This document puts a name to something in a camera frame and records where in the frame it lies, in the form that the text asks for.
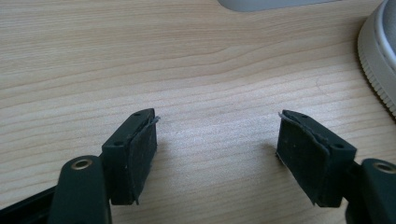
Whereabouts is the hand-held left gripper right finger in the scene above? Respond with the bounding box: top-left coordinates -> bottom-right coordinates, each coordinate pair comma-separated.
275,109 -> 358,208

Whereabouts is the white round plate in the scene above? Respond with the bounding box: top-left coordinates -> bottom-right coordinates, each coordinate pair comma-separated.
357,0 -> 396,118

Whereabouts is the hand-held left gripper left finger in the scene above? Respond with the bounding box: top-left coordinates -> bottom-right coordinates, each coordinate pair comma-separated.
101,107 -> 161,206

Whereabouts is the white microwave oven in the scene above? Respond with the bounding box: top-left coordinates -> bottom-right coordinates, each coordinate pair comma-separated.
217,0 -> 340,13

